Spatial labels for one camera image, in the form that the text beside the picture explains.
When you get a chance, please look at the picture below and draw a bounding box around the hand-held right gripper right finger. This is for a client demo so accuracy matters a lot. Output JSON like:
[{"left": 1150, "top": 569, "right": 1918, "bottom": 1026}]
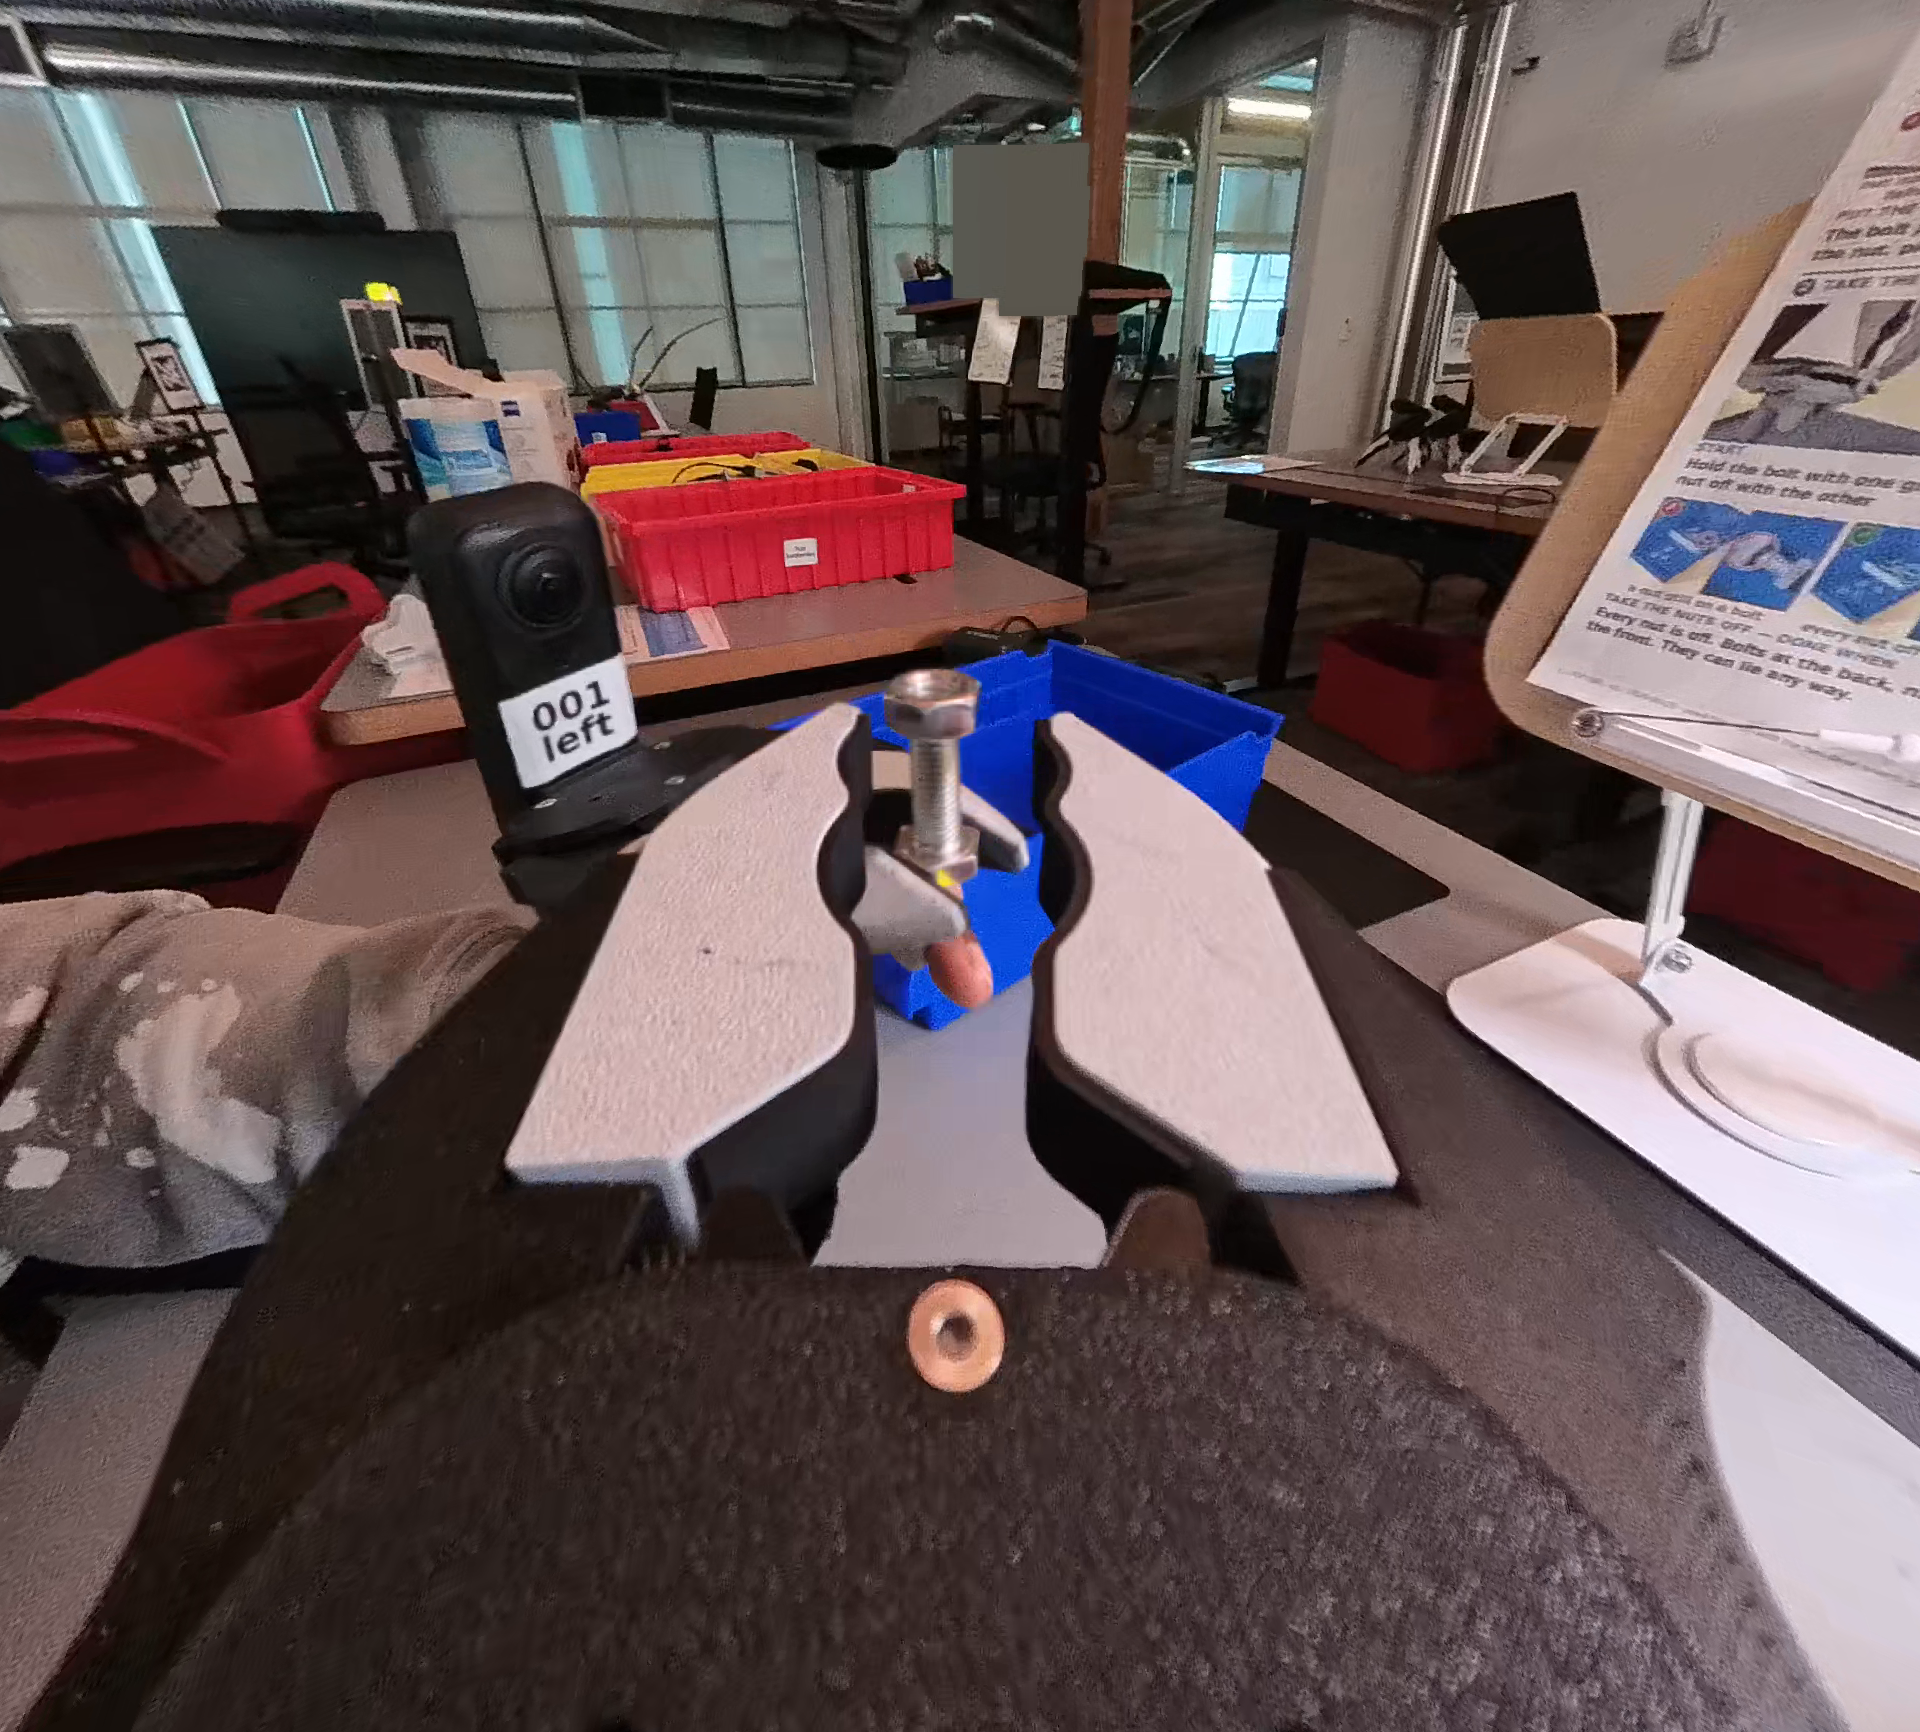
[{"left": 1026, "top": 711, "right": 1400, "bottom": 1239}]

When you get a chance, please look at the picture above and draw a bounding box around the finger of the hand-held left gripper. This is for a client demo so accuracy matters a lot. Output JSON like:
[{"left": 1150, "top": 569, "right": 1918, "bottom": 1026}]
[
  {"left": 960, "top": 790, "right": 1038, "bottom": 880},
  {"left": 847, "top": 843, "right": 978, "bottom": 975}
]

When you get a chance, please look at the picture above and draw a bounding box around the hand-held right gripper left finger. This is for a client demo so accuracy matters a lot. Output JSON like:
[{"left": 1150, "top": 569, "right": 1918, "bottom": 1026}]
[{"left": 504, "top": 700, "right": 881, "bottom": 1239}]

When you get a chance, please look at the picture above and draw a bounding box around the steel hex bolt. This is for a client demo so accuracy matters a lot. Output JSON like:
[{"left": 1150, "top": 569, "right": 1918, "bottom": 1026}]
[{"left": 894, "top": 723, "right": 982, "bottom": 888}]

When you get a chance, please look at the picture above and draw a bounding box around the blue plastic bin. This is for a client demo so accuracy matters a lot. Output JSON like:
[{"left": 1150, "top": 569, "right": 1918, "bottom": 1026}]
[{"left": 773, "top": 640, "right": 1285, "bottom": 1031}]

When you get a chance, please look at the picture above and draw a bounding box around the person's left forearm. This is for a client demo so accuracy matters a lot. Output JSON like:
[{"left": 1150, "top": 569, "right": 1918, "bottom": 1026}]
[{"left": 0, "top": 888, "right": 534, "bottom": 1270}]

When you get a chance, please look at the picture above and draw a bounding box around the white gripper cradle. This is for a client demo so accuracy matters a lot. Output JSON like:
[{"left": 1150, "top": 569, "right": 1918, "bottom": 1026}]
[{"left": 360, "top": 591, "right": 452, "bottom": 700}]

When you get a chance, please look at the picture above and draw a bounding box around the wipes canister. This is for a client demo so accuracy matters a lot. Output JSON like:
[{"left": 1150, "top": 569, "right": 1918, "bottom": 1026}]
[{"left": 396, "top": 393, "right": 517, "bottom": 502}]

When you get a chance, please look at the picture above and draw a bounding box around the white cardboard box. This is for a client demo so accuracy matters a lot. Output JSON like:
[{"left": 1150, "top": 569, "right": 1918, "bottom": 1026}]
[{"left": 392, "top": 348, "right": 581, "bottom": 490}]

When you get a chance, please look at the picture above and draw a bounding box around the printed colour leaflet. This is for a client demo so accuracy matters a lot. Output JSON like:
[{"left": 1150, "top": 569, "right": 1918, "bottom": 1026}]
[{"left": 614, "top": 604, "right": 730, "bottom": 665}]

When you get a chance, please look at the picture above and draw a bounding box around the red plastic storage bin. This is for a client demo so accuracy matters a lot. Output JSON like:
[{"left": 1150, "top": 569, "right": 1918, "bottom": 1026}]
[{"left": 592, "top": 465, "right": 967, "bottom": 614}]

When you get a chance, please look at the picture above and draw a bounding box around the red storage tray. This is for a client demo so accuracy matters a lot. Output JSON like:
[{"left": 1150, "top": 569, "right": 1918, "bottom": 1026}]
[{"left": 583, "top": 430, "right": 813, "bottom": 465}]

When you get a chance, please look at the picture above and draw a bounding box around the red floor bin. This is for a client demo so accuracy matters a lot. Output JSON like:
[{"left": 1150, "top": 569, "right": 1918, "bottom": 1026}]
[
  {"left": 1687, "top": 813, "right": 1920, "bottom": 999},
  {"left": 1308, "top": 617, "right": 1503, "bottom": 774}
]

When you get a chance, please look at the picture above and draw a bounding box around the red tote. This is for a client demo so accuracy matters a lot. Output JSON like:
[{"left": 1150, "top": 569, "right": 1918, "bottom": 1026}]
[{"left": 0, "top": 562, "right": 468, "bottom": 909}]

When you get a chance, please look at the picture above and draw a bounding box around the black office chair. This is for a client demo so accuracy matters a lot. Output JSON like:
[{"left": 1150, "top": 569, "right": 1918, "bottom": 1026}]
[
  {"left": 1215, "top": 348, "right": 1285, "bottom": 451},
  {"left": 0, "top": 441, "right": 191, "bottom": 713}
]

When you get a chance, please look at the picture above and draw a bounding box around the black standing desk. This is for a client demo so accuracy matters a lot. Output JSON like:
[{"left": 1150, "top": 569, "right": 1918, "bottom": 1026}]
[{"left": 897, "top": 257, "right": 1176, "bottom": 593}]

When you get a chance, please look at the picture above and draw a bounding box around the black floor lamp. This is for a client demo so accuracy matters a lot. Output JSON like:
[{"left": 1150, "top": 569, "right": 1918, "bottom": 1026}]
[{"left": 814, "top": 142, "right": 902, "bottom": 465}]

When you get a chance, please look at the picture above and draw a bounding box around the instruction sheet on stand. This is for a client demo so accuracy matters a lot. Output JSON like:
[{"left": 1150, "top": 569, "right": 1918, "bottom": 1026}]
[{"left": 1447, "top": 36, "right": 1920, "bottom": 1359}]

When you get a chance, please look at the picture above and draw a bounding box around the spare black gripper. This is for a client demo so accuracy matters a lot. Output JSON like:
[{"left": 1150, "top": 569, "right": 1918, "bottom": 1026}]
[{"left": 1356, "top": 393, "right": 1480, "bottom": 474}]

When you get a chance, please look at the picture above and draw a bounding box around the small wooden clipboard stand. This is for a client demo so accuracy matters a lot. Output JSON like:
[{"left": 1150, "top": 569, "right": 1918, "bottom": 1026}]
[{"left": 1447, "top": 314, "right": 1623, "bottom": 490}]

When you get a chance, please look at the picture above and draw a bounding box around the printed instruction sheet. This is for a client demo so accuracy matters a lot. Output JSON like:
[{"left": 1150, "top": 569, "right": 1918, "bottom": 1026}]
[{"left": 1526, "top": 36, "right": 1920, "bottom": 774}]

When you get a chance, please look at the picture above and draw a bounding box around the black light panel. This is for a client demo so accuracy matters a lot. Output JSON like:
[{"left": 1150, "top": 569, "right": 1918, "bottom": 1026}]
[{"left": 1437, "top": 190, "right": 1605, "bottom": 324}]

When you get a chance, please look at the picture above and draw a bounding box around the black wall monitor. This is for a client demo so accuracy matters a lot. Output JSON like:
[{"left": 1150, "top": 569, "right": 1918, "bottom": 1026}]
[{"left": 150, "top": 224, "right": 490, "bottom": 413}]

